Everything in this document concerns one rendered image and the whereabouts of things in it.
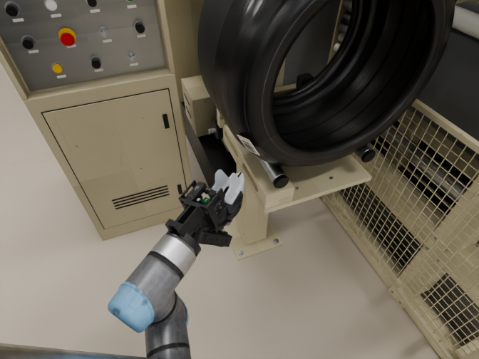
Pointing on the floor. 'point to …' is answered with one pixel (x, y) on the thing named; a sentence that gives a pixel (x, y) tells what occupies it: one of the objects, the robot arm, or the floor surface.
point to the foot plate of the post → (241, 251)
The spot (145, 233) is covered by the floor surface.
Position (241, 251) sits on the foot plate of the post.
